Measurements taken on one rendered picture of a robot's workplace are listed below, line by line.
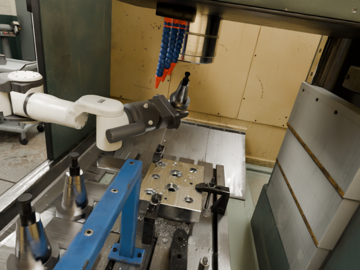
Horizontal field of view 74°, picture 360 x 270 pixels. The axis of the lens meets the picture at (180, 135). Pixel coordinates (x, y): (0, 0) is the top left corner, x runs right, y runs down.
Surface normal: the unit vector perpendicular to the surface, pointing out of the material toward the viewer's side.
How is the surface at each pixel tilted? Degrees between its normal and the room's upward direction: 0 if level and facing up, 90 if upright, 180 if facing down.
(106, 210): 0
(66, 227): 0
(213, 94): 90
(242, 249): 0
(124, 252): 90
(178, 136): 24
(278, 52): 90
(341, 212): 90
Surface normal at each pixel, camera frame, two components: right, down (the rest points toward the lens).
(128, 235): -0.13, 0.40
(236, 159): 0.07, -0.66
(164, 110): 0.40, -0.63
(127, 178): 0.14, -0.90
